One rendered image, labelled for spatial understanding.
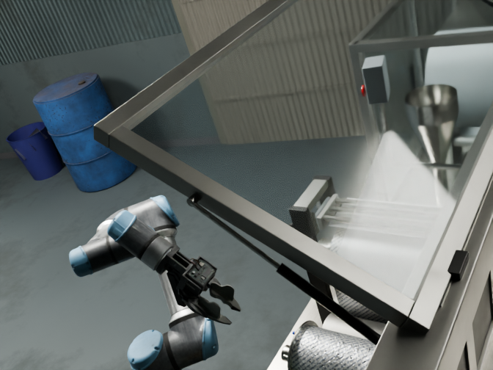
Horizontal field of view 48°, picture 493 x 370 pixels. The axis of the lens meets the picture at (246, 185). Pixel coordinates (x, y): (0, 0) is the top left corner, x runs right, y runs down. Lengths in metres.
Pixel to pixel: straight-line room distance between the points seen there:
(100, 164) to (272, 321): 2.58
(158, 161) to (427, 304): 0.42
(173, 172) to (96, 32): 4.67
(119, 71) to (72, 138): 0.82
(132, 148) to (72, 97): 4.15
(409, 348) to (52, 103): 4.49
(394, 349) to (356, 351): 0.46
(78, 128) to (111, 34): 0.93
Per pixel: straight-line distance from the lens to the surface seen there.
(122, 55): 5.36
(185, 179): 0.79
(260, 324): 3.23
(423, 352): 0.75
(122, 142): 0.83
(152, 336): 1.70
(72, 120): 5.03
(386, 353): 0.75
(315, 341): 1.25
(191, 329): 1.67
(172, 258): 1.28
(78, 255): 1.45
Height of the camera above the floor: 2.23
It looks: 30 degrees down
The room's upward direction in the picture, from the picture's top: 19 degrees counter-clockwise
